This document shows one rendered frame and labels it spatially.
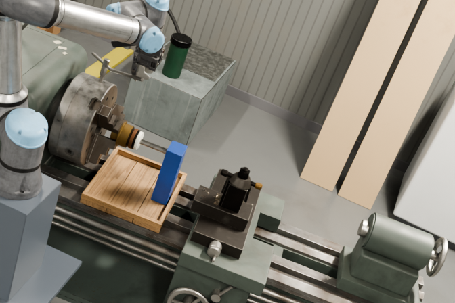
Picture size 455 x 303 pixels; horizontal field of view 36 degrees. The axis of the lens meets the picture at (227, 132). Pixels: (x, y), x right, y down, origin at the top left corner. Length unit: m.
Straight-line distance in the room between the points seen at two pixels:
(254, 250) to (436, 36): 2.57
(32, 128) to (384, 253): 1.28
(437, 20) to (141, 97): 1.97
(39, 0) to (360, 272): 1.46
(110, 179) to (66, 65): 0.45
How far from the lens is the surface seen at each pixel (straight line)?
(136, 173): 2.70
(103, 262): 2.80
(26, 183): 2.09
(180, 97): 4.52
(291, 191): 4.64
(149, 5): 2.14
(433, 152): 4.55
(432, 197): 4.69
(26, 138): 2.00
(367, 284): 2.59
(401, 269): 2.57
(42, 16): 1.82
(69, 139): 2.44
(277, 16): 5.22
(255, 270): 2.40
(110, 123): 2.45
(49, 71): 2.46
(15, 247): 2.15
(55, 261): 2.45
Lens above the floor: 2.41
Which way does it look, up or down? 29 degrees down
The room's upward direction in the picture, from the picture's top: 20 degrees clockwise
